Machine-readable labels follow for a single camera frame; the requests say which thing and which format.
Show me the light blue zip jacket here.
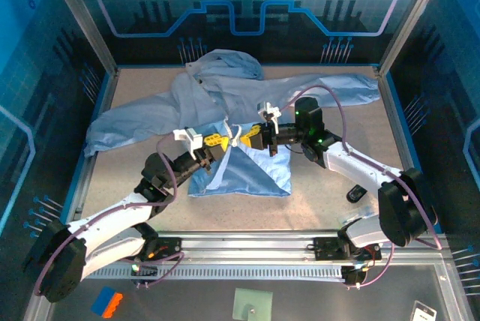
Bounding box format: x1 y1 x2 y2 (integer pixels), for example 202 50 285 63
84 49 380 199

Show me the small black object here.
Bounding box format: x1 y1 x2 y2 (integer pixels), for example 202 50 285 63
346 184 368 204

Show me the clear plastic wrapper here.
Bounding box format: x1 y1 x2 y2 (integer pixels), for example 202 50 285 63
338 207 376 225

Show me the pale green square plate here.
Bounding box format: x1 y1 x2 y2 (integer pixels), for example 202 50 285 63
232 287 274 321

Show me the blue and orange block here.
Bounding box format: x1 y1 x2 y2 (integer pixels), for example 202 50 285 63
90 286 125 319

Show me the white black label card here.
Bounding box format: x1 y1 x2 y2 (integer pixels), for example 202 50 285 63
409 300 438 321

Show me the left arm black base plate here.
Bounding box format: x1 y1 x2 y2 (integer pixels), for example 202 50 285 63
148 236 184 262

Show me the aluminium mounting rail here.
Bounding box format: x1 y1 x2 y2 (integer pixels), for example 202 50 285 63
155 229 448 263

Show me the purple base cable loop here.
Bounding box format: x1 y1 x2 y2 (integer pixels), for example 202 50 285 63
128 250 186 289
346 241 395 290

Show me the white slotted cable duct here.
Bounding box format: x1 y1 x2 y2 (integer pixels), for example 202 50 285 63
89 263 347 283

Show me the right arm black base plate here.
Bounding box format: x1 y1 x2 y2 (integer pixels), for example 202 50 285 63
313 236 383 262

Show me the aluminium frame post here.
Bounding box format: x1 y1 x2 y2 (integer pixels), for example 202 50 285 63
377 0 452 78
42 0 119 77

